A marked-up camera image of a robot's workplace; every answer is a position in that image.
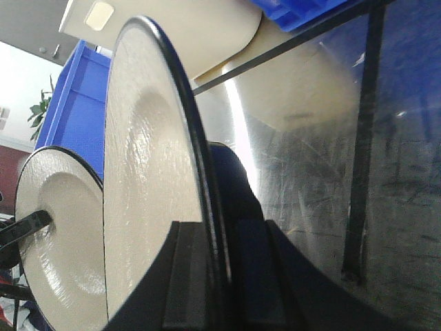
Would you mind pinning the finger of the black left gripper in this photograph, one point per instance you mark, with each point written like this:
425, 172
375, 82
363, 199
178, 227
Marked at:
24, 227

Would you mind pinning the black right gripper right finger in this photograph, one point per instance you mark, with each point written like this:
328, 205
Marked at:
283, 290

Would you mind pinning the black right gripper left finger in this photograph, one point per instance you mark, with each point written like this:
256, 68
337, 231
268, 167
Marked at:
174, 293

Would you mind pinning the beige plate black rim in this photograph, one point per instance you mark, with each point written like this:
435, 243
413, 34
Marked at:
64, 261
157, 166

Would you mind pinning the blue bin upper shelf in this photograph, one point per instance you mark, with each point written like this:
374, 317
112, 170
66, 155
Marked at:
291, 14

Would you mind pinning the green potted plant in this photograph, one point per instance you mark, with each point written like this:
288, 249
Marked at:
39, 110

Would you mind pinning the blue plastic bin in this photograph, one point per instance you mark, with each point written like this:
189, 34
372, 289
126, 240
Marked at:
76, 115

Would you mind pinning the black shelf frame bar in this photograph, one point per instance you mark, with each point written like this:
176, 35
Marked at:
353, 262

